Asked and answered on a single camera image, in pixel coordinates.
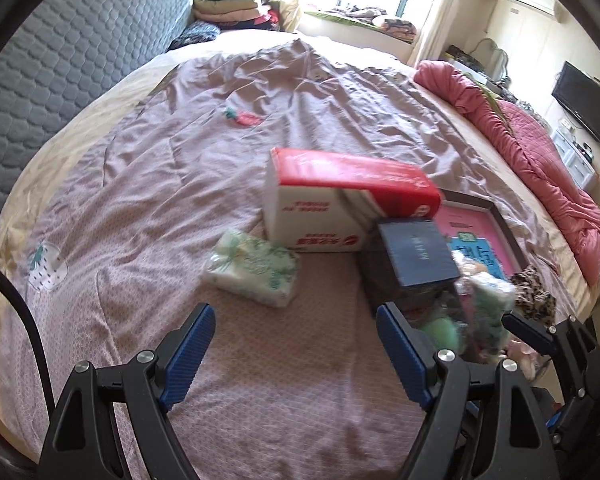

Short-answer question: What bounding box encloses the pink quilt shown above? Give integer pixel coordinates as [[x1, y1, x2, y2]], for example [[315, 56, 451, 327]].
[[412, 60, 600, 286]]

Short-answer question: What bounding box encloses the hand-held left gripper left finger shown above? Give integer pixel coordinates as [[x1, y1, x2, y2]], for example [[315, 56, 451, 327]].
[[39, 303, 217, 480]]

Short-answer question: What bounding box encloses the red and white tissue box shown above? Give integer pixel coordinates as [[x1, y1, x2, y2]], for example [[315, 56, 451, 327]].
[[262, 147, 442, 252]]

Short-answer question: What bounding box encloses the leopard print cloth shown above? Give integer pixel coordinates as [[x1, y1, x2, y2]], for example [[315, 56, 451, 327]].
[[509, 265, 557, 322]]

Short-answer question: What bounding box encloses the light green plush toy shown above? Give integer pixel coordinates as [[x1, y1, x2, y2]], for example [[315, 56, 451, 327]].
[[420, 319, 462, 353]]

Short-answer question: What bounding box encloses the dark speckled blanket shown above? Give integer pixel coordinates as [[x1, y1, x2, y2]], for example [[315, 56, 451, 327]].
[[169, 20, 222, 52]]

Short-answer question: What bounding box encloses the floral tissue pack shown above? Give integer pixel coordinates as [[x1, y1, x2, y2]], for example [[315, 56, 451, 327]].
[[201, 229, 301, 309]]

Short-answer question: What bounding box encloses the black television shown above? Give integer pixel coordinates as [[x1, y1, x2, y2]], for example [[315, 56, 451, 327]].
[[551, 61, 600, 148]]

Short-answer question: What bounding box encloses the grey quilted headboard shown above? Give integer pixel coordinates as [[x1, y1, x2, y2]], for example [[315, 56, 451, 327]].
[[0, 0, 197, 251]]

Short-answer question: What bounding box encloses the cream bed sheet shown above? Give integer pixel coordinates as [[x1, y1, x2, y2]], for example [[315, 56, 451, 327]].
[[0, 30, 600, 461]]

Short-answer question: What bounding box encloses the dark blue box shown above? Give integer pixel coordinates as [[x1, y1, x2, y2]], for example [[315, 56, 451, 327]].
[[358, 219, 462, 318]]

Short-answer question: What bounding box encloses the black cable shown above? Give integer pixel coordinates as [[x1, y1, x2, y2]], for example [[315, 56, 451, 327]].
[[0, 255, 56, 401]]

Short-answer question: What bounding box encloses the crumpled patterned blanket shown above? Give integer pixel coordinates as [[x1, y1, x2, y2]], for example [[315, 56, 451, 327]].
[[330, 5, 421, 38]]

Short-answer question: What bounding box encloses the white drawer cabinet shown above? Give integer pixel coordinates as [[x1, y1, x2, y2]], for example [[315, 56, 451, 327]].
[[550, 127, 598, 191]]

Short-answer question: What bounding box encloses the pink book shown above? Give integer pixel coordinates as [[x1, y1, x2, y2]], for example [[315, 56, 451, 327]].
[[439, 205, 521, 281]]

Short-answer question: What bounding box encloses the dark patterned box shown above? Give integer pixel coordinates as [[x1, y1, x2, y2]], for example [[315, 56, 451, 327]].
[[445, 45, 486, 76]]

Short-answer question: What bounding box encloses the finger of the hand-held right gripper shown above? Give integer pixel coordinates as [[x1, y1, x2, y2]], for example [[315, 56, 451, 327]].
[[501, 311, 600, 376], [545, 402, 581, 436]]

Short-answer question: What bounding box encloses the light green tissue pack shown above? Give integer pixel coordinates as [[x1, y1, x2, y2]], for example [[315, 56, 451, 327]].
[[467, 275, 517, 356]]

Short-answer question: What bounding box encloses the pink tray with dark frame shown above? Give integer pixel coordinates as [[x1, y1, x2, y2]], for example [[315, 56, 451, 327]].
[[437, 189, 531, 281]]

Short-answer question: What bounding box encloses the pale rounded mirror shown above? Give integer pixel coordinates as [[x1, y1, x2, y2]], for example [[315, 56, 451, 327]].
[[475, 37, 511, 86]]

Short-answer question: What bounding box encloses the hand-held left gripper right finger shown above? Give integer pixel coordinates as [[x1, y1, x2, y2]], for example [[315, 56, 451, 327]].
[[375, 302, 556, 480]]

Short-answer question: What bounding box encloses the green windowsill mat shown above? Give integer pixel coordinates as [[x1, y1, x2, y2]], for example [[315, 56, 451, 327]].
[[305, 10, 416, 41]]

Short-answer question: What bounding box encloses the stack of folded clothes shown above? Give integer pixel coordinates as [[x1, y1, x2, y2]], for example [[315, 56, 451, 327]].
[[192, 0, 283, 36]]

